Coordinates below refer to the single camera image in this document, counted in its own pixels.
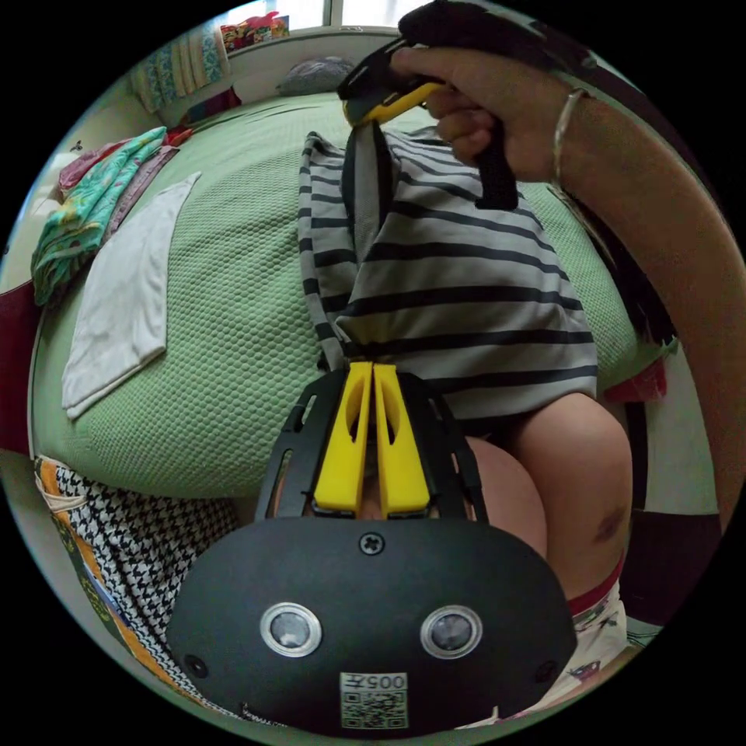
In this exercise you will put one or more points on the grey pillow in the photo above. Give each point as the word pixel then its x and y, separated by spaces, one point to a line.
pixel 317 76

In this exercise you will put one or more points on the houndstooth cloth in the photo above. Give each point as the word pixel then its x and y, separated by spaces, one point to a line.
pixel 134 542

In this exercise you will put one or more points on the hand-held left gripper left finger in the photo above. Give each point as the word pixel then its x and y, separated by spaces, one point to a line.
pixel 341 460

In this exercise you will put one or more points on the pile of clothes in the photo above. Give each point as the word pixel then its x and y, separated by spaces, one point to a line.
pixel 87 204

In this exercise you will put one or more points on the person's right hand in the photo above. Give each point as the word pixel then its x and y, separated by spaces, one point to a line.
pixel 513 99

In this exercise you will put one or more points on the bed with green quilt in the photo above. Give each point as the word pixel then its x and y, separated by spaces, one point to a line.
pixel 233 291

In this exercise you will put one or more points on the patterned curtain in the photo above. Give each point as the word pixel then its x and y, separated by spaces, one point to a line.
pixel 175 67

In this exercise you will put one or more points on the person's body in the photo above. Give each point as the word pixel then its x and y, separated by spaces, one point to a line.
pixel 577 466

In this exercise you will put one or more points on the black striped grey t-shirt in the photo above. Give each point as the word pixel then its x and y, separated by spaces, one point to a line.
pixel 460 280

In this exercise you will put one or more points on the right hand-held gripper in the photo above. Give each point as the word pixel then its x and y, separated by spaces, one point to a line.
pixel 466 26

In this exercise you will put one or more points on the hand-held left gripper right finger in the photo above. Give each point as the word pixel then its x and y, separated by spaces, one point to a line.
pixel 402 466

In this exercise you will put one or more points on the folded white garment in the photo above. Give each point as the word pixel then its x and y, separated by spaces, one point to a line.
pixel 125 297

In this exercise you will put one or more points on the person's right forearm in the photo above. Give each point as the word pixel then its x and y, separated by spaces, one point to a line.
pixel 658 221

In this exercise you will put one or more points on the colourful printed bag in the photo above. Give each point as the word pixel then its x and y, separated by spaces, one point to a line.
pixel 253 32

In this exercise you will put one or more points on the window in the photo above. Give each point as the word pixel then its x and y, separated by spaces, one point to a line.
pixel 361 11

